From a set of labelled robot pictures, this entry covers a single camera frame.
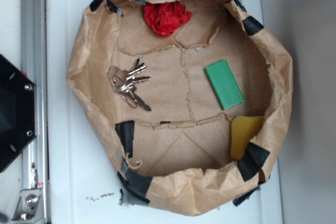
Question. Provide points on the brown paper bag bin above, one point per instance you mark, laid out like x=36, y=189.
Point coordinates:
x=177, y=157

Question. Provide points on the aluminium extrusion rail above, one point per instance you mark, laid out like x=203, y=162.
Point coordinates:
x=34, y=63

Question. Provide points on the red crumpled paper ball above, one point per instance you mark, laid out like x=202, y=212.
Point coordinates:
x=165, y=18

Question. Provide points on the green rectangular block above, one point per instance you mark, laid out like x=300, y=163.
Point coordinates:
x=224, y=84

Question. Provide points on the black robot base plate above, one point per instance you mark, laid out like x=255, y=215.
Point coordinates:
x=17, y=112

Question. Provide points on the yellow sponge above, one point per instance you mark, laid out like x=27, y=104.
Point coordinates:
x=243, y=129

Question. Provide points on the silver key bunch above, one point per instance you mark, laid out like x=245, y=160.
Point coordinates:
x=123, y=83

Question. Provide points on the silver corner bracket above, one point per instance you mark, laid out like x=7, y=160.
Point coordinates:
x=30, y=207

